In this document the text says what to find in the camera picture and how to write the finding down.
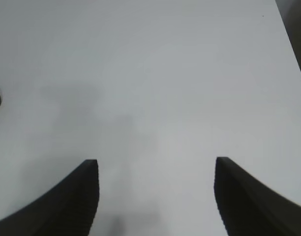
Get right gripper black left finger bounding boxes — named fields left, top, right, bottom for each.
left=0, top=159, right=99, bottom=236

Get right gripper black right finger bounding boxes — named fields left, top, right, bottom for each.
left=213, top=157, right=301, bottom=236

